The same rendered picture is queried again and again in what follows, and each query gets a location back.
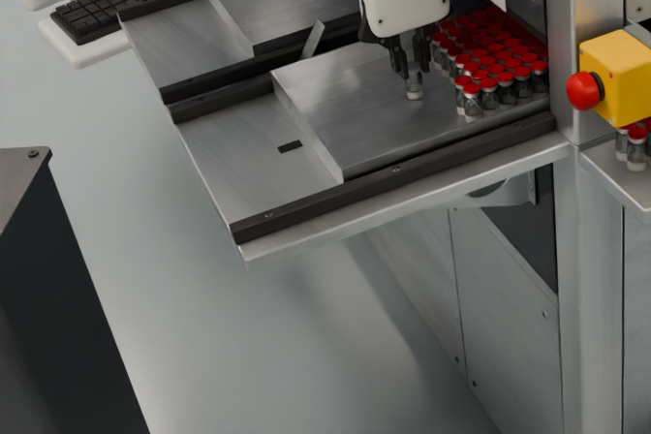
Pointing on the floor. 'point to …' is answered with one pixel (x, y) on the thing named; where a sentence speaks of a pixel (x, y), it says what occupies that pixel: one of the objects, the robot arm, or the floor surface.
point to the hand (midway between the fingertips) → (410, 57)
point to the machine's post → (585, 192)
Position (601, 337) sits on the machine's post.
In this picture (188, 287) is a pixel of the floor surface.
